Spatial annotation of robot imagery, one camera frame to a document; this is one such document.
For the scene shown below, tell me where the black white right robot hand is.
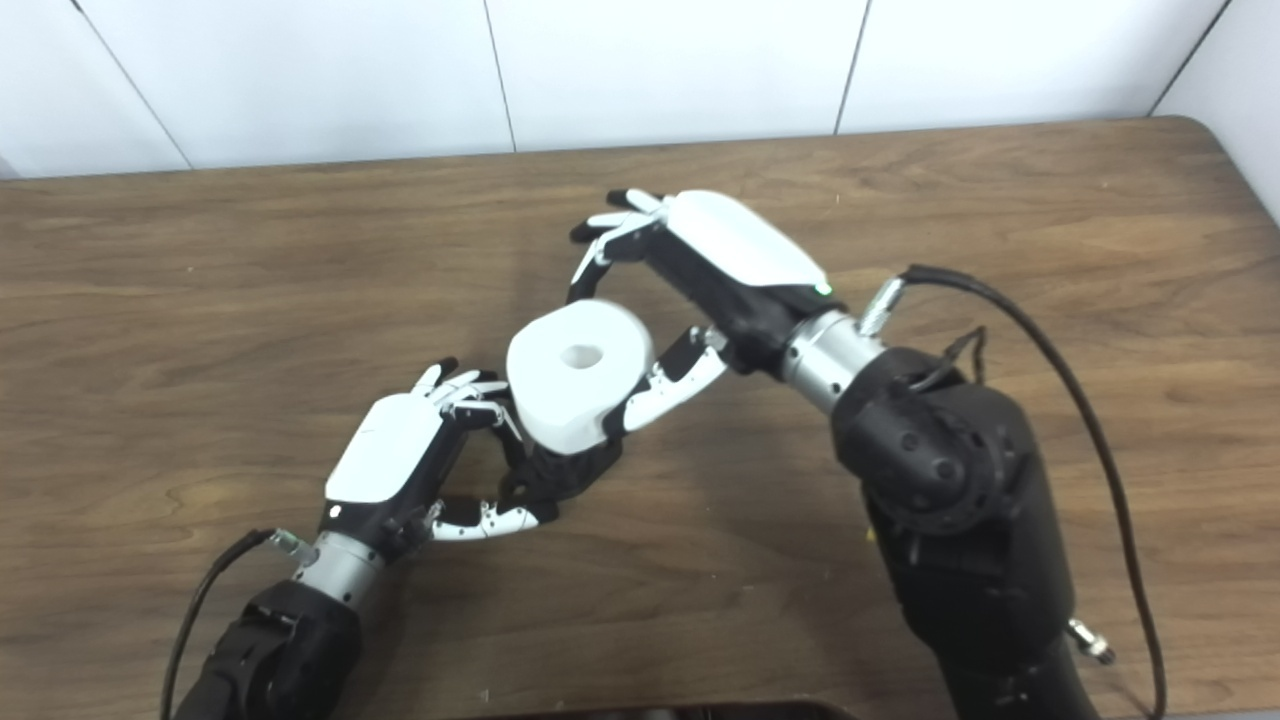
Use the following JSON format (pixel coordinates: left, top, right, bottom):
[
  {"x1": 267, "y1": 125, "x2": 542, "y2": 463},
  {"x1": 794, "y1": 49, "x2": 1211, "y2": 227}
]
[{"x1": 568, "y1": 188, "x2": 846, "y2": 441}]

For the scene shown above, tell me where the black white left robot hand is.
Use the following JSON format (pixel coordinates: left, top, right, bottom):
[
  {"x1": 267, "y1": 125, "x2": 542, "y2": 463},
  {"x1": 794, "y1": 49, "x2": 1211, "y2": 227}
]
[{"x1": 320, "y1": 357, "x2": 561, "y2": 561}]

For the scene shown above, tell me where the black plastic holder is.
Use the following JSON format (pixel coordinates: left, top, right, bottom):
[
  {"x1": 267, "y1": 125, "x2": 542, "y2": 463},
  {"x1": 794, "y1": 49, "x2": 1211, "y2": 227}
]
[{"x1": 498, "y1": 430, "x2": 623, "y2": 507}]

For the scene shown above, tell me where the round white plastic piece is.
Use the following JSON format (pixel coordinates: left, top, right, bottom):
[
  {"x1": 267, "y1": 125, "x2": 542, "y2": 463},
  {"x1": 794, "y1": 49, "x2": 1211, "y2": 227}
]
[{"x1": 505, "y1": 299, "x2": 657, "y2": 456}]

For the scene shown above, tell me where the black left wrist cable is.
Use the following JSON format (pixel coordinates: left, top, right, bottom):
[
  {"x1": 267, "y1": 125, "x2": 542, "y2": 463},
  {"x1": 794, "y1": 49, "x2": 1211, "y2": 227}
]
[{"x1": 160, "y1": 528, "x2": 313, "y2": 720}]

